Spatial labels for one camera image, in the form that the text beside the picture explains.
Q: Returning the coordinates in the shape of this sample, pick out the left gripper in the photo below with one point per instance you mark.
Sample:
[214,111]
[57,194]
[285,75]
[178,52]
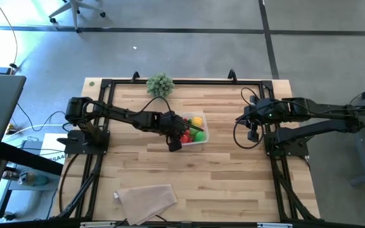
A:
[171,123]

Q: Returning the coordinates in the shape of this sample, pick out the black table clamp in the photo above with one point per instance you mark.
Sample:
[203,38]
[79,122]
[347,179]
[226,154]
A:
[135,77]
[232,75]

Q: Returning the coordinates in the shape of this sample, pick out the white paper sheet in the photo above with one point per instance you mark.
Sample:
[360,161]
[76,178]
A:
[52,142]

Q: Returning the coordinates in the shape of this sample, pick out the red toy strawberry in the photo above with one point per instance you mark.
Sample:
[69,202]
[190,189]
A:
[188,131]

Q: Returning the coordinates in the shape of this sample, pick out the clear plastic tupperware container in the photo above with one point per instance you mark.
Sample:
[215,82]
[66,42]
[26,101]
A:
[185,114]

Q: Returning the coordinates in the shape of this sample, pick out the teal water bottle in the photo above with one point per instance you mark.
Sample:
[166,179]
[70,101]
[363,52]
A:
[32,179]

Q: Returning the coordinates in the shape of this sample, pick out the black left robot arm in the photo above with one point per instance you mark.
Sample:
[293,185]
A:
[119,112]

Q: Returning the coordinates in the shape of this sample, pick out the beige folded cloth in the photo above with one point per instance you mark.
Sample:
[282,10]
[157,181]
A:
[144,202]

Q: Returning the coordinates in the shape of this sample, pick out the black aluminium table frame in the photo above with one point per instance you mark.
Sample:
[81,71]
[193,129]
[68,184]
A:
[201,82]

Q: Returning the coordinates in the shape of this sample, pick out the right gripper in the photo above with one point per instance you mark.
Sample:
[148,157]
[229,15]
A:
[257,111]

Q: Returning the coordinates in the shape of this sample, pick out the potted artificial green plant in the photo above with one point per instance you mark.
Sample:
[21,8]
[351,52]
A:
[160,85]

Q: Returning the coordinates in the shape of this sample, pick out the green toy pear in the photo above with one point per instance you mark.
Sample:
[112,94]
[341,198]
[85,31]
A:
[200,136]

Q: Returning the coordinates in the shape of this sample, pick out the yellow toy lemon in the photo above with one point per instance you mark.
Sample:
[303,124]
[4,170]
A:
[197,121]

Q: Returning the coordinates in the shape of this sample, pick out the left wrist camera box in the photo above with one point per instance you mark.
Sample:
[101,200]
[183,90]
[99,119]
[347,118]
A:
[175,145]

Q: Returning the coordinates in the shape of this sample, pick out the white label strip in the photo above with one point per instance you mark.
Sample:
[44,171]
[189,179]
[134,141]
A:
[98,224]
[274,225]

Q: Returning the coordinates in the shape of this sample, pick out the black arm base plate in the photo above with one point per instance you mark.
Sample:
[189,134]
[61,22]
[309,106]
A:
[74,147]
[296,149]

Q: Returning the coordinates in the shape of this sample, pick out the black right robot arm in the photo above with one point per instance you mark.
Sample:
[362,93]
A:
[312,109]

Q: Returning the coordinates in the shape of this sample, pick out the office chair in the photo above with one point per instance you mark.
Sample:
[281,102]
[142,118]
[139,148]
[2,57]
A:
[74,12]

